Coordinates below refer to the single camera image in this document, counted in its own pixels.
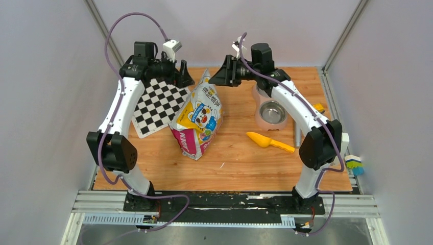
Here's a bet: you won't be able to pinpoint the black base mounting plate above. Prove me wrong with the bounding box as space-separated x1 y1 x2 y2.
123 191 325 224

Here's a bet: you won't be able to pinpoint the white wedge holder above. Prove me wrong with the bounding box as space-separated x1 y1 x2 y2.
340 132 350 160

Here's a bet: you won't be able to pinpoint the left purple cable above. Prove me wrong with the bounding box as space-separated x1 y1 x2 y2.
97 12 190 245

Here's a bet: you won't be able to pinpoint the yellow plastic scoop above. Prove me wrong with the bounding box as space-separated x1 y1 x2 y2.
246 132 295 153

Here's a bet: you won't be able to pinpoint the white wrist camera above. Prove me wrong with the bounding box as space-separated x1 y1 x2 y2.
231 36 247 59
162 39 182 63

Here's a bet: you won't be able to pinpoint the pet food bag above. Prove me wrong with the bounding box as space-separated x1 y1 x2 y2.
169 69 223 160

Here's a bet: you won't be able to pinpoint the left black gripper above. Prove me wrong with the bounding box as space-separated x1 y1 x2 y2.
148 52 195 89

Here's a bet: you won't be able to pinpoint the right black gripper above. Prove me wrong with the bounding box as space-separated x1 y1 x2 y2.
209 55 260 87

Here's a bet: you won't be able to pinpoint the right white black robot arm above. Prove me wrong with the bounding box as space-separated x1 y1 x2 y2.
209 42 343 213

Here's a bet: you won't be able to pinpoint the silver metal cylinder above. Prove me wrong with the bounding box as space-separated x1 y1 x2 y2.
294 121 302 148

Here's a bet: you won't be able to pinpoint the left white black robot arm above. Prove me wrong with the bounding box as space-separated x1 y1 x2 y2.
86 39 194 211

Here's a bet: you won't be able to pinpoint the pink double pet bowl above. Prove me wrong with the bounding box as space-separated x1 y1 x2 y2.
252 85 288 131

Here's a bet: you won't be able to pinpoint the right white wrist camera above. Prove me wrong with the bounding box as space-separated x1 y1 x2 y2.
231 36 247 59

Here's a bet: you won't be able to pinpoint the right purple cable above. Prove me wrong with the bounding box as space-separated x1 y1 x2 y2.
238 32 346 236

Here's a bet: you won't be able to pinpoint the stacked coloured toy blocks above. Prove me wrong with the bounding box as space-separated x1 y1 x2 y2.
345 155 364 176

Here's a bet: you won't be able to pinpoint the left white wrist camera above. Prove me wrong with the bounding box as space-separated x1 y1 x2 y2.
162 39 182 63

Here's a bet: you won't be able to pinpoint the toy block car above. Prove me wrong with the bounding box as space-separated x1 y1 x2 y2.
313 103 325 114

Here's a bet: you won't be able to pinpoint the aluminium rail frame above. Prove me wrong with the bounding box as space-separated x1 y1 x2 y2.
61 190 389 244

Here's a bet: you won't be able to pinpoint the checkerboard calibration board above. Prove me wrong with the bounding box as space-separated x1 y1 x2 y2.
132 79 190 138

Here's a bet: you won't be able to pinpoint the purple cable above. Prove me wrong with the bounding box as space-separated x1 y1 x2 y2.
97 12 190 245
238 32 346 236

